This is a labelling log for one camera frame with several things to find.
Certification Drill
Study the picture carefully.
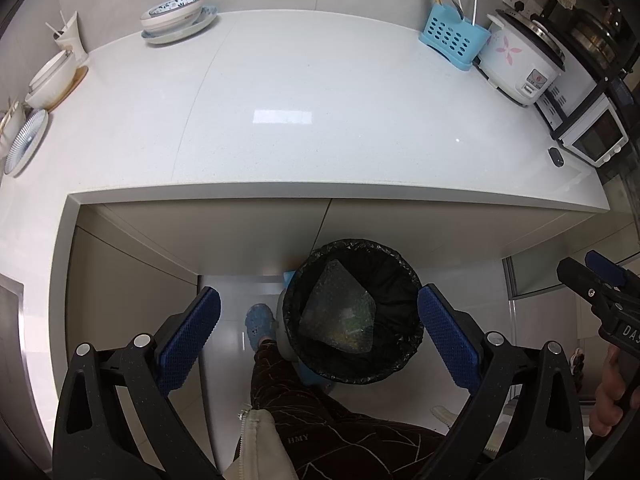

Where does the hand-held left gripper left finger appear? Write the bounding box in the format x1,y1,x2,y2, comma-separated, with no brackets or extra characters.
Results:
52,286,222,480

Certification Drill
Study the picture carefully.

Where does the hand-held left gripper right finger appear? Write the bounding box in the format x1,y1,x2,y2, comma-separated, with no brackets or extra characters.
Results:
417,284,587,480

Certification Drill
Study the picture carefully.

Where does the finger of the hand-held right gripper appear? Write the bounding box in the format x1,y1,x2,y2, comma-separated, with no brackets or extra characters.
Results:
585,250,640,292
556,256,640,328

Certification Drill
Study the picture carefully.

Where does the black bin with bag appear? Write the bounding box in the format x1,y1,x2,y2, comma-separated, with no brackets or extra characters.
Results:
282,239,426,386

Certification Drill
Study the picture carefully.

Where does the bubble wrap sheet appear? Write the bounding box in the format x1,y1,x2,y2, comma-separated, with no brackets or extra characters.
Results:
299,260,377,356

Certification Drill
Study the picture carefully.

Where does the person's right hand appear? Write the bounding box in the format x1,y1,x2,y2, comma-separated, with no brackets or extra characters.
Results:
589,345,633,438

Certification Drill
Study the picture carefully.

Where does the glass door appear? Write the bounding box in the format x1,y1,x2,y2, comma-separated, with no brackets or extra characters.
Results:
502,245,640,306

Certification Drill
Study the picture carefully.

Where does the person's blue slipper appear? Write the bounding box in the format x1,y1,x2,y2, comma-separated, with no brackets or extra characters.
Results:
244,304,278,352

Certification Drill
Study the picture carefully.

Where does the white plastic bucket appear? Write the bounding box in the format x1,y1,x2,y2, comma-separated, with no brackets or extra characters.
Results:
275,270,333,396

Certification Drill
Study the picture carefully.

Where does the white toaster oven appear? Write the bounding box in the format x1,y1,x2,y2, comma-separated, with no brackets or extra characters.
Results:
535,87,630,168

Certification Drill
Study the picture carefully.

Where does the person's white jacket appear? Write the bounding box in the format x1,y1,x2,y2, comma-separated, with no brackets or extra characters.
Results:
222,402,301,480

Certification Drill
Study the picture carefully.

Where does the person's brown trouser leg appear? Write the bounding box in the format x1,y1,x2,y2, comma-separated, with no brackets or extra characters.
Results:
247,340,451,480

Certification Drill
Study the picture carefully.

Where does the black metal rack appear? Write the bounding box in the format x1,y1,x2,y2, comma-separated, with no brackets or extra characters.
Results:
530,0,640,143

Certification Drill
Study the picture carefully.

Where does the white flowered rice cooker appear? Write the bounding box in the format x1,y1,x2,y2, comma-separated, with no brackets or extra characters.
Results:
477,9,568,108

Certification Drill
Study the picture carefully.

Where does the blue striped plate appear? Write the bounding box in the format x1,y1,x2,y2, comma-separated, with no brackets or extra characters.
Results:
4,109,50,178

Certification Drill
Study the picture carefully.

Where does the light blue utensil basket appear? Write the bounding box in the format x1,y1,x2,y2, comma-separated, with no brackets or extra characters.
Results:
420,2,492,73

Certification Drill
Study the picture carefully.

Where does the round wooden coaster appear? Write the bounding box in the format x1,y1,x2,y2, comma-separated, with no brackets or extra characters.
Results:
47,65,90,112

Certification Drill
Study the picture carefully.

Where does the white ceramic cup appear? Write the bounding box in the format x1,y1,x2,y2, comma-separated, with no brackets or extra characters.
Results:
0,100,28,148

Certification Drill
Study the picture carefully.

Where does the white bowl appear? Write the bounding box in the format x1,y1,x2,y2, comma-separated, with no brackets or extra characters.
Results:
25,49,83,110

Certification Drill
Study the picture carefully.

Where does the stacked bowl and plate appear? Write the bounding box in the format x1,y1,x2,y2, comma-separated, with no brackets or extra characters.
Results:
141,6,219,45

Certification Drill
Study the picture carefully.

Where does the white cup with sticks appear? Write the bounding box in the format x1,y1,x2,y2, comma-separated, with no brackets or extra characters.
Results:
45,10,90,56

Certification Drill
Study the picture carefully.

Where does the blue patterned bowl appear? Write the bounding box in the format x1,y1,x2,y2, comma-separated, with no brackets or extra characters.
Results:
140,0,205,36

